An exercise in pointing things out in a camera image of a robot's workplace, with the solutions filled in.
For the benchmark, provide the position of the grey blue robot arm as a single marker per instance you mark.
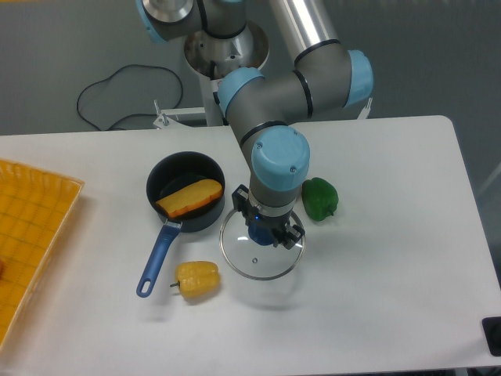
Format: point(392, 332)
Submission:
point(277, 156)

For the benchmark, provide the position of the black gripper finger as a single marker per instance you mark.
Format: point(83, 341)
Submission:
point(240, 201)
point(287, 235)

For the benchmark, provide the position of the green bell pepper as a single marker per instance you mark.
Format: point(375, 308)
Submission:
point(320, 199)

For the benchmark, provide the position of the orange pumpkin slice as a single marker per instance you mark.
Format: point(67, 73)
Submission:
point(190, 198)

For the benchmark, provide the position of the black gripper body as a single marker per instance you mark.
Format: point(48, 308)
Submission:
point(264, 221)

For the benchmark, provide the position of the yellow bell pepper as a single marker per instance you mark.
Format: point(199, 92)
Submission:
point(196, 278)

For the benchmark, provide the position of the yellow plastic basket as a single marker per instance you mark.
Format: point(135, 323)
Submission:
point(35, 206)

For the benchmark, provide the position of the glass pot lid blue knob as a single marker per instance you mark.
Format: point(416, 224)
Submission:
point(251, 256)

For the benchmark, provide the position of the dark blue saucepan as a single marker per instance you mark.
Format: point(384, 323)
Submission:
point(169, 175)

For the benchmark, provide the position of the black device at table edge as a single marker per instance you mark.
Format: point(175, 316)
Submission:
point(492, 330)

